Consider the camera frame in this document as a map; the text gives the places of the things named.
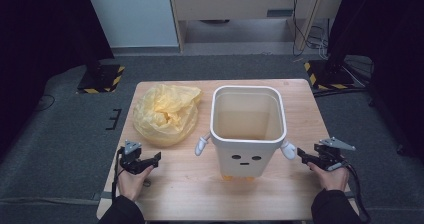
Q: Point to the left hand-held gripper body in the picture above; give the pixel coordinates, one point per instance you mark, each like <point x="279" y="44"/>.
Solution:
<point x="129" y="154"/>

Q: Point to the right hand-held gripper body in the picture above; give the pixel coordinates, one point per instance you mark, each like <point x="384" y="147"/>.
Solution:
<point x="331" y="152"/>

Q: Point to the yellow plastic bag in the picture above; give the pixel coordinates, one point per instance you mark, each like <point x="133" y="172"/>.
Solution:
<point x="165" y="115"/>

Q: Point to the person's left hand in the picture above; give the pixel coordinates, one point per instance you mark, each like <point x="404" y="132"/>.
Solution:
<point x="132" y="184"/>

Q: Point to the person's right hand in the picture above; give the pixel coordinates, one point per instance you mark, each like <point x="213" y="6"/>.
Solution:
<point x="330" y="179"/>

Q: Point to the white trash bin with face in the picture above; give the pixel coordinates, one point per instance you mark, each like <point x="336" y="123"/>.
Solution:
<point x="246" y="157"/>

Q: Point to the hazard striped stand base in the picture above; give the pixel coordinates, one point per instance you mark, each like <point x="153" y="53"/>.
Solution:
<point x="100" y="79"/>
<point x="328" y="75"/>

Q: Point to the black curtain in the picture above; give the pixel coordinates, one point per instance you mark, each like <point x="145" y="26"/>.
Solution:
<point x="36" y="44"/>
<point x="393" y="50"/>

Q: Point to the white cabinet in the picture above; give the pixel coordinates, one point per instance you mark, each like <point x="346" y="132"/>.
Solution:
<point x="133" y="14"/>

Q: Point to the round black base under desk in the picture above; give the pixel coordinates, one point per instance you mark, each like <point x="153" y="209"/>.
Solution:
<point x="215" y="21"/>

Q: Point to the beige office desk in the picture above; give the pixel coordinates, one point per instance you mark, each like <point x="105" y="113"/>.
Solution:
<point x="240" y="0"/>

